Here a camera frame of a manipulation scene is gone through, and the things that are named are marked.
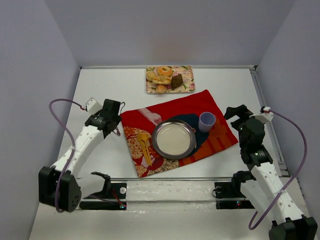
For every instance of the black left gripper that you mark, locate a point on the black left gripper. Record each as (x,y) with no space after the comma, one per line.
(113,109)

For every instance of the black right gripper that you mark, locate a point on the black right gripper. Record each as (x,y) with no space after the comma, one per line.
(238,113)

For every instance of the metal tongs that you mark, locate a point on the metal tongs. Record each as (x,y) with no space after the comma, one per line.
(117,132)

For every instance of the jam pastry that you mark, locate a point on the jam pastry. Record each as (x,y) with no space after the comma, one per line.
(161,80)

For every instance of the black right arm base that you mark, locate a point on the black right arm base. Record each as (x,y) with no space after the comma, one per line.
(229,199)

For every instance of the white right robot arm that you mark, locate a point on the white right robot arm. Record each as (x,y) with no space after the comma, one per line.
(261,184)

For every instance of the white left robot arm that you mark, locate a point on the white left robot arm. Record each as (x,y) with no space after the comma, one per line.
(58,184)

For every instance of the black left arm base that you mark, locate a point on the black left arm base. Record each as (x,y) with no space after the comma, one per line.
(114,200)

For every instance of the lavender plastic cup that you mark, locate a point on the lavender plastic cup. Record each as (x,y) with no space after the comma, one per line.
(206,122)

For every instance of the red patterned cloth mat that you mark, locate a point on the red patterned cloth mat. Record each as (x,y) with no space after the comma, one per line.
(187,109)

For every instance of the sugared round bun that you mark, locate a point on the sugared round bun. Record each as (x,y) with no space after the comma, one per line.
(161,89)

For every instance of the small round pale bun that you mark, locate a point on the small round pale bun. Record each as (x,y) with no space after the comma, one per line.
(150,75)

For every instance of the floral rectangular tray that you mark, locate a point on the floral rectangular tray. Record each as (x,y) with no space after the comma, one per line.
(188,85)

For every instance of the brown chocolate croissant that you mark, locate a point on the brown chocolate croissant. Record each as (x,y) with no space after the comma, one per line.
(176,81)

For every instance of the silver metal plate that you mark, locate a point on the silver metal plate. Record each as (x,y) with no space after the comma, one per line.
(174,139)

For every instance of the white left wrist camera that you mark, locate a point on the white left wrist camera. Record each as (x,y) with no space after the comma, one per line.
(92,106)

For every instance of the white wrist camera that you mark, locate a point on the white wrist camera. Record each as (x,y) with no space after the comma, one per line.
(92,106)
(264,117)

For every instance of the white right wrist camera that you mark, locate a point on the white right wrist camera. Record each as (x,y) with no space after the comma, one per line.
(264,117)

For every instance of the glazed ring donut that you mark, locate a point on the glazed ring donut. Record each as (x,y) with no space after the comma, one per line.
(164,71)

